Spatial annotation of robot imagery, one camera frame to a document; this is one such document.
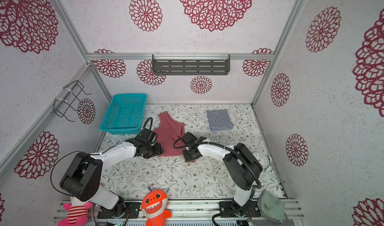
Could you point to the blue white striped tank top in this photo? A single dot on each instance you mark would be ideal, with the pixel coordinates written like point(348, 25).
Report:
point(219, 120)

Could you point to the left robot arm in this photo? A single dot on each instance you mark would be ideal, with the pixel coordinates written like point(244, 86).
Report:
point(83, 176)

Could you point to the white pink plush doll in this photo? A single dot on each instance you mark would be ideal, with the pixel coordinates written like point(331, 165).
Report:
point(77, 213)

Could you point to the black wire wall rack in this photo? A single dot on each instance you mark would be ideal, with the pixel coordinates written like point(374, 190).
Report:
point(62, 105)

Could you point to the green cloth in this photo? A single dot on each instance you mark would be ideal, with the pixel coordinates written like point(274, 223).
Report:
point(271, 207)

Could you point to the red monster plush toy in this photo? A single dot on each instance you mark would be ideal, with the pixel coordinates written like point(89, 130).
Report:
point(154, 207)

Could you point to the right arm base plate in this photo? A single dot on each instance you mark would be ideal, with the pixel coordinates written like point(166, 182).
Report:
point(227, 210)

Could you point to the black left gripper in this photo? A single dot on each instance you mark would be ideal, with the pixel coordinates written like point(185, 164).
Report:
point(159, 149)

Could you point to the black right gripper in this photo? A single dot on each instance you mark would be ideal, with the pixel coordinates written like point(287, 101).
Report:
point(187, 158)

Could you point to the maroon tank top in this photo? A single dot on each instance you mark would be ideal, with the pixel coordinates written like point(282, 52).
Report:
point(168, 132)

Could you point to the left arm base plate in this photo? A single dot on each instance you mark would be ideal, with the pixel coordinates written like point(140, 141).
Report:
point(129, 210)

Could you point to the grey wall shelf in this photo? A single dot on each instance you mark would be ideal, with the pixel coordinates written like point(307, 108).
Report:
point(191, 65)

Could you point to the teal plastic basket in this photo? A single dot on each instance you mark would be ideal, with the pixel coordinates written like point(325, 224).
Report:
point(124, 114)

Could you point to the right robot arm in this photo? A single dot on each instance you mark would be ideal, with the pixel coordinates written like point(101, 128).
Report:
point(244, 169)

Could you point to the white alarm clock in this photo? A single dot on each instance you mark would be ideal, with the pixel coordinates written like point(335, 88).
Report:
point(264, 160)

